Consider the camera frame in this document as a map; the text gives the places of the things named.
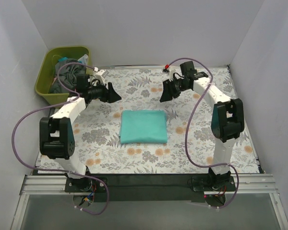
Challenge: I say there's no teal t shirt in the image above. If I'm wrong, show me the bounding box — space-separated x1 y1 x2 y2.
120 110 168 144

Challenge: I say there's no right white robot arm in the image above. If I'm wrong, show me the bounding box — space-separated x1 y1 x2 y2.
160 58 245 190

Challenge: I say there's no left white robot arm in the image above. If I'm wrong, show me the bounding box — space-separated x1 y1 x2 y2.
39 70 121 192

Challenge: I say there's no clear plastic bag in bin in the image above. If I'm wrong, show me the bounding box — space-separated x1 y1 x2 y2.
78 54 89 69

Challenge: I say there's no grey t shirt in bin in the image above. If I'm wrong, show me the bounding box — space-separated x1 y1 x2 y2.
49 58 86 93

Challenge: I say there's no green plastic laundry bin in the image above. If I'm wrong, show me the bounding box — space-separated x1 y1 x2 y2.
35 46 91 105

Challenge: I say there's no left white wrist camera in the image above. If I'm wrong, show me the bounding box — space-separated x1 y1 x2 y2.
94 69 108 85

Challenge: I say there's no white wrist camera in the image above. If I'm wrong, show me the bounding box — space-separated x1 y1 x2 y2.
162 65 176 81
94 69 108 85

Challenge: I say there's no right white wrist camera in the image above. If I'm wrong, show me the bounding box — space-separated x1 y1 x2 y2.
162 65 176 81

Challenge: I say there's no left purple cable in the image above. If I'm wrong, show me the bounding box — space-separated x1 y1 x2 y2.
11 62 111 216

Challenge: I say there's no purple cable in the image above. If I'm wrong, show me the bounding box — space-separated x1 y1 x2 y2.
164 57 238 213
11 62 111 216

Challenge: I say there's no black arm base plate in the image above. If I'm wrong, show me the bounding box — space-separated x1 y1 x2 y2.
64 173 236 203

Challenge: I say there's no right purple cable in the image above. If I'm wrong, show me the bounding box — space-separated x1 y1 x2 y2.
164 57 238 213

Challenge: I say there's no aluminium frame rail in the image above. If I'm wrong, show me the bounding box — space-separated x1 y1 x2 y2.
12 173 288 230

